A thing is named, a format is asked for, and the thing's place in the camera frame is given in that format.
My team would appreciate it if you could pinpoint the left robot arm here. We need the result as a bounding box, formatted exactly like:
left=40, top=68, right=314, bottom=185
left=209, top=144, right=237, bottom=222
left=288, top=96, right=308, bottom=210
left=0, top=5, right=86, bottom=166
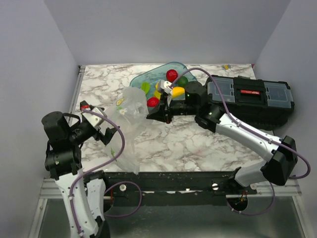
left=42, top=112, right=117, bottom=238

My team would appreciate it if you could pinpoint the red fake apple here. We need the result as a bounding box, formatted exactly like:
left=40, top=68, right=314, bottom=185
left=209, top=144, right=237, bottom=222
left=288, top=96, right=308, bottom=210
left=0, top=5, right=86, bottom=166
left=165, top=69, right=178, bottom=82
left=147, top=97, right=159, bottom=108

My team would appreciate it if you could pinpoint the purple cable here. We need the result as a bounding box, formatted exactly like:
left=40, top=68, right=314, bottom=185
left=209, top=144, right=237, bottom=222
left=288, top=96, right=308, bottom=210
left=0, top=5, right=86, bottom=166
left=169, top=67, right=311, bottom=216
left=69, top=109, right=143, bottom=238

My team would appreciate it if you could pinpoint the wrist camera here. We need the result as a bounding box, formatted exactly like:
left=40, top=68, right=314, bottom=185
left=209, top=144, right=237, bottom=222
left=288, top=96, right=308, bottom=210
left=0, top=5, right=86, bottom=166
left=80, top=105, right=106, bottom=129
left=158, top=80, right=172, bottom=100

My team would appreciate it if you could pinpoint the yellow fake mango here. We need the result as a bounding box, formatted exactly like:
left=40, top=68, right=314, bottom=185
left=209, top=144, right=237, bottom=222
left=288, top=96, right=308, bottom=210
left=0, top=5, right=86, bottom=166
left=171, top=87, right=185, bottom=99

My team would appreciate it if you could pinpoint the aluminium frame rail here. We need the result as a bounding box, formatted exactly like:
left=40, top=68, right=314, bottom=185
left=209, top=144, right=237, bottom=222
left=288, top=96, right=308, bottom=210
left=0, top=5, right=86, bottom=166
left=40, top=178, right=302, bottom=199

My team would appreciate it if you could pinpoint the teal plastic container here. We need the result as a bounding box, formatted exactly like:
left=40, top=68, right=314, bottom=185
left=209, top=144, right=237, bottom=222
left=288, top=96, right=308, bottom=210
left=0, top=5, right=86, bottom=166
left=127, top=62, right=197, bottom=112

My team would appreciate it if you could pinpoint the black toolbox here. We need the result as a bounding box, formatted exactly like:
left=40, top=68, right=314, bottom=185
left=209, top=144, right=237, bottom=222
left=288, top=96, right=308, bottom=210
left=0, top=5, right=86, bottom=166
left=204, top=75, right=295, bottom=131

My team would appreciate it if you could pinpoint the red fake apple front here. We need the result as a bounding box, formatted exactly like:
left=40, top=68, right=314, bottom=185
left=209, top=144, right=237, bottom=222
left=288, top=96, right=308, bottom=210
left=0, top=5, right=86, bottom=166
left=147, top=97, right=159, bottom=108

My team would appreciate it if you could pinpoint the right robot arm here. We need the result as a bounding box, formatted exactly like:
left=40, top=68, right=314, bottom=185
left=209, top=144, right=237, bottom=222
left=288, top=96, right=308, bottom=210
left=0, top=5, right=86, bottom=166
left=147, top=80, right=298, bottom=194

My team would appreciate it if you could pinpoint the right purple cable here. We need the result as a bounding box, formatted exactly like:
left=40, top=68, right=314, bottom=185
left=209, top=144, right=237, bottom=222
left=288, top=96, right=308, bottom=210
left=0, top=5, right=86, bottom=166
left=169, top=67, right=311, bottom=216

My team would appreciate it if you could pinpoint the green fake leaf fruit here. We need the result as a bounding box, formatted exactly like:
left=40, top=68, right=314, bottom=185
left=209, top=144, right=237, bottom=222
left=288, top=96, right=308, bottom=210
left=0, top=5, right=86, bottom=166
left=140, top=82, right=151, bottom=95

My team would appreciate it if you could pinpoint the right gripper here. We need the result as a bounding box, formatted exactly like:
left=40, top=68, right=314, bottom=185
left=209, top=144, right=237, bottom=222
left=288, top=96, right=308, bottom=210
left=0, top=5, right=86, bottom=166
left=146, top=95, right=198, bottom=125

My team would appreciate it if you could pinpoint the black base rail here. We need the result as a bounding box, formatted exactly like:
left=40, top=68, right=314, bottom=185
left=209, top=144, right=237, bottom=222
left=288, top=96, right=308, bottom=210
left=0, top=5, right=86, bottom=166
left=81, top=171, right=258, bottom=207

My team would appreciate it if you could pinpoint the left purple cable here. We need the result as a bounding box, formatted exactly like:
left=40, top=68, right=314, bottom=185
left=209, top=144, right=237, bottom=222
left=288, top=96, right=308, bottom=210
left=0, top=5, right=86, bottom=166
left=69, top=109, right=143, bottom=238

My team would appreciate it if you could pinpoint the yellow-green fake starfruit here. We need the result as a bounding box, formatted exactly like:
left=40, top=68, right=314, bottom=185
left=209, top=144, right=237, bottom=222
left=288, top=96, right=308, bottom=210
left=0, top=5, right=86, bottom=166
left=154, top=90, right=161, bottom=99

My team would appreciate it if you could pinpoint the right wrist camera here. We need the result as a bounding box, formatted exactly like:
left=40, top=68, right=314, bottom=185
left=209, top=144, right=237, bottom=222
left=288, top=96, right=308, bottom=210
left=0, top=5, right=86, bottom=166
left=158, top=80, right=172, bottom=100

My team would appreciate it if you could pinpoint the green fake lime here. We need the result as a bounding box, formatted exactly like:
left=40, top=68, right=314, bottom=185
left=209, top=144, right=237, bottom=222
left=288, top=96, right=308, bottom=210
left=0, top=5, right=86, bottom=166
left=177, top=76, right=189, bottom=87

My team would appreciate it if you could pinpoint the red fake apple back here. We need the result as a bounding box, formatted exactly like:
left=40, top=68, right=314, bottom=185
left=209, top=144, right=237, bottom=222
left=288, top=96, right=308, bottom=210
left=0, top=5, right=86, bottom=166
left=165, top=69, right=178, bottom=82

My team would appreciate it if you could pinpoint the clear plastic lemon-print bag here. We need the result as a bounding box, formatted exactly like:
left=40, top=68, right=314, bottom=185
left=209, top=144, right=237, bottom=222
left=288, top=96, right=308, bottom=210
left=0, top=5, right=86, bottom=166
left=106, top=87, right=149, bottom=174

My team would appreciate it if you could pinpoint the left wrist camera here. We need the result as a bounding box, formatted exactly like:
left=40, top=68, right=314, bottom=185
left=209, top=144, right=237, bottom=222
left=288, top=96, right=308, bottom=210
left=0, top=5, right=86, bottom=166
left=80, top=105, right=106, bottom=129

